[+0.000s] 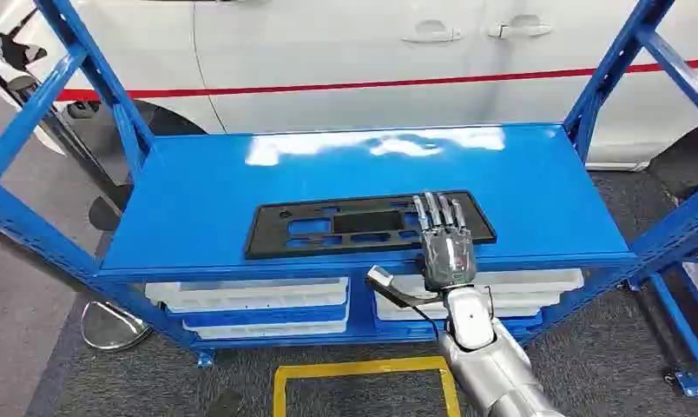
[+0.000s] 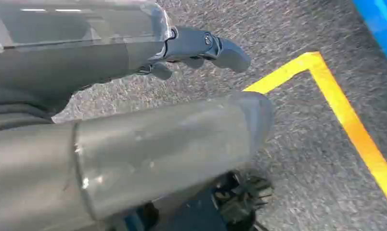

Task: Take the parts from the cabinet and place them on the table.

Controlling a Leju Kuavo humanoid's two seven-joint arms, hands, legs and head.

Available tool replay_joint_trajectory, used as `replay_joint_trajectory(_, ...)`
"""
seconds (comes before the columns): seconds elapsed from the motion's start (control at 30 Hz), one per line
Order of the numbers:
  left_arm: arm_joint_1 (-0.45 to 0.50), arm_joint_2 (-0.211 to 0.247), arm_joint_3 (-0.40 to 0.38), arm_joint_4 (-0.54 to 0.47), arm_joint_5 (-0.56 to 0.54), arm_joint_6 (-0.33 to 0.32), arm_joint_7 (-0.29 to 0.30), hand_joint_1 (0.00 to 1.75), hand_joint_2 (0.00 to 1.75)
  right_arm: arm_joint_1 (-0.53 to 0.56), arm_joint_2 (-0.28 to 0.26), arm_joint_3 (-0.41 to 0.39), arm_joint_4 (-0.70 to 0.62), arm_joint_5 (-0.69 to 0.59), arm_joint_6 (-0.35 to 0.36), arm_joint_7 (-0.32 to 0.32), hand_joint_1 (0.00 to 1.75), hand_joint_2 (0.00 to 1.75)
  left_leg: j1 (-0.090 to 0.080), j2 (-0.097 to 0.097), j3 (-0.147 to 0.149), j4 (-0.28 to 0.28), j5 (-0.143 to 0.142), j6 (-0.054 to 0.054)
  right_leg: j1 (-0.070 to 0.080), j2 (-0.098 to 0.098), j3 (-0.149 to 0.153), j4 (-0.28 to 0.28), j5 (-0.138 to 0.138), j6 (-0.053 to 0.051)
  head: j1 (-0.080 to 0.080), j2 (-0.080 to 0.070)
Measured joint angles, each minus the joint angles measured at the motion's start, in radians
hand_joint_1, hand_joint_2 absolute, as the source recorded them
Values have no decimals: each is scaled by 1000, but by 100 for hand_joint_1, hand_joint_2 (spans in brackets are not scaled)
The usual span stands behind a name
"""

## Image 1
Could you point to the black plastic plate frame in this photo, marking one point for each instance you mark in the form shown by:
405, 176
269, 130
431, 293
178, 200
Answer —
268, 230

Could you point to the white plastic tray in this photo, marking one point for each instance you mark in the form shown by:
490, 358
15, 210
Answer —
268, 330
245, 292
527, 281
406, 311

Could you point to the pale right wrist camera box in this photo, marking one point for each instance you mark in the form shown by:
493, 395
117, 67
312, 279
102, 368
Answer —
379, 277

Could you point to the round chrome stand base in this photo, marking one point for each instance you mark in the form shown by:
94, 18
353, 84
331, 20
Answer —
112, 327

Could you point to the blue metal shelf rack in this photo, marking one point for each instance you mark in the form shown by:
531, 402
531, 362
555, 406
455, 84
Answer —
211, 201

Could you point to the white car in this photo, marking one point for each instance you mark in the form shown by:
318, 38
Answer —
337, 52

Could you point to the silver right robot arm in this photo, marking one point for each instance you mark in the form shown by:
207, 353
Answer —
487, 357

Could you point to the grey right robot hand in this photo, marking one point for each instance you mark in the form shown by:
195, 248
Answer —
448, 256

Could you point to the black car tyre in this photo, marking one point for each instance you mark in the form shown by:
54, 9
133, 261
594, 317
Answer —
165, 119

